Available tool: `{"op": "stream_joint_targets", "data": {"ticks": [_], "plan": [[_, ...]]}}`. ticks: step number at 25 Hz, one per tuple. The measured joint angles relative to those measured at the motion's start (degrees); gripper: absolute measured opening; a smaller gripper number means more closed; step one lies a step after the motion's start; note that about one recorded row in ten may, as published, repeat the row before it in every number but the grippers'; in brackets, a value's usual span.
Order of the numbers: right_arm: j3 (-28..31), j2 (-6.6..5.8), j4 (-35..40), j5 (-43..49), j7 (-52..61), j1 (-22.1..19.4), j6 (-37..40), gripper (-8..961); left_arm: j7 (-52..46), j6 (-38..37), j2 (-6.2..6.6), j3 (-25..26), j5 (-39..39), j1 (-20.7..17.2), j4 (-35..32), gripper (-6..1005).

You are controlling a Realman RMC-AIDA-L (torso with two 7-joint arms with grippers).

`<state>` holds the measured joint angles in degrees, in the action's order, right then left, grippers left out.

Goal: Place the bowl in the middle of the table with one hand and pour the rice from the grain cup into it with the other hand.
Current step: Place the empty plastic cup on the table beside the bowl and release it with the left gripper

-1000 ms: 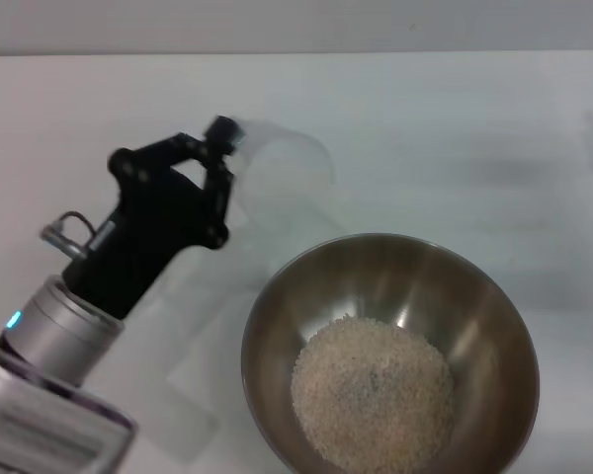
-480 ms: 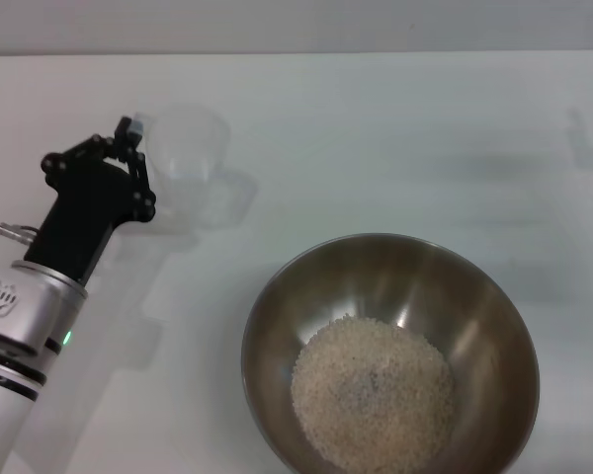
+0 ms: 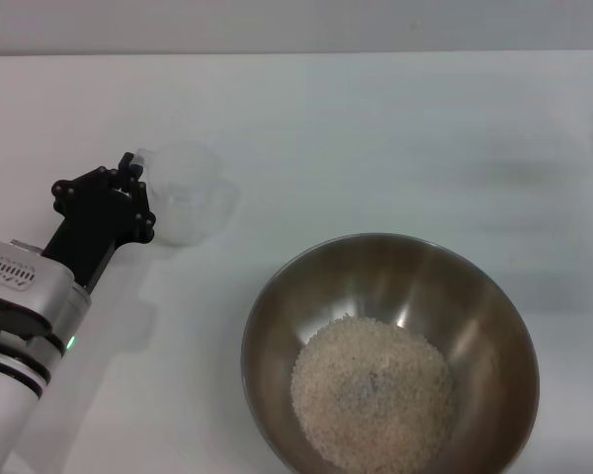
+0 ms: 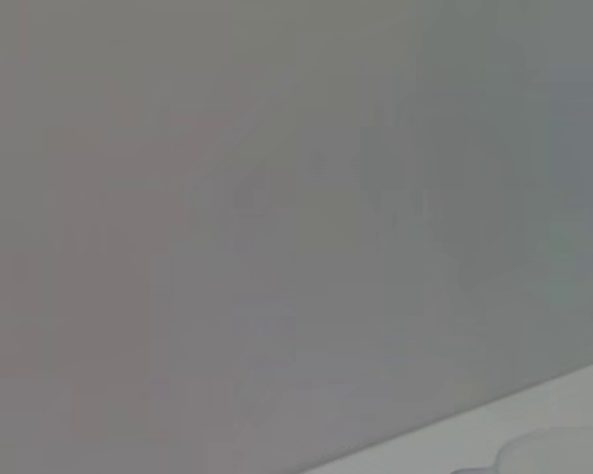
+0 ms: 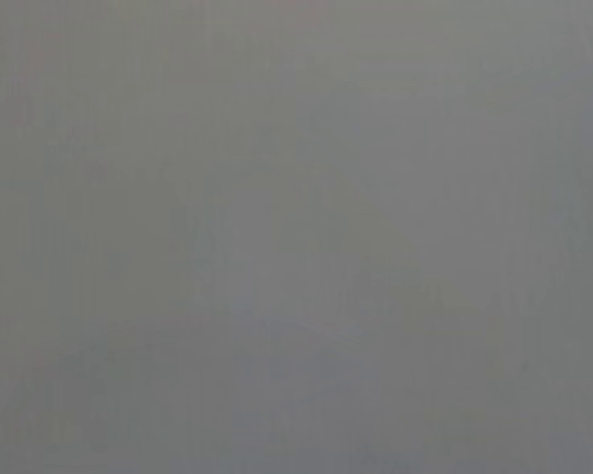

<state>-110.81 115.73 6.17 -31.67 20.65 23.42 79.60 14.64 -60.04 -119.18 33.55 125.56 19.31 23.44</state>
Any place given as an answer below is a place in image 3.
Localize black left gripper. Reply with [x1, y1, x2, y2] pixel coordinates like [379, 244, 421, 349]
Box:
[42, 151, 158, 293]

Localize clear plastic measuring cup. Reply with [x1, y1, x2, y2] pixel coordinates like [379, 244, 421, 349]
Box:
[133, 141, 241, 248]

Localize white rice grains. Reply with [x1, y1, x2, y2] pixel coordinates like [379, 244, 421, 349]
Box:
[290, 315, 459, 468]

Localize stainless steel bowl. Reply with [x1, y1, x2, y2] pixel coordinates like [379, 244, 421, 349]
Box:
[240, 232, 541, 474]

